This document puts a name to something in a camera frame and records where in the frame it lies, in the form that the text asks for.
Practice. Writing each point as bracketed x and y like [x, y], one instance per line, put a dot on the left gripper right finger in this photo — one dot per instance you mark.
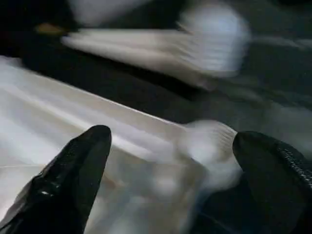
[268, 182]

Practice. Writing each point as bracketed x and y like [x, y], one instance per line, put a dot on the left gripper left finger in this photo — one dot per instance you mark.
[61, 182]

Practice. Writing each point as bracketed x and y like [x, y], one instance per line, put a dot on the white plastic table top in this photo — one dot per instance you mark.
[61, 109]

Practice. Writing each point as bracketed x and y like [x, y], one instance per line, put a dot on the black work mat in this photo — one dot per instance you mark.
[146, 97]

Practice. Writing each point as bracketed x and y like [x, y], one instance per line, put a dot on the black box with gold label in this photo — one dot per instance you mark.
[19, 12]

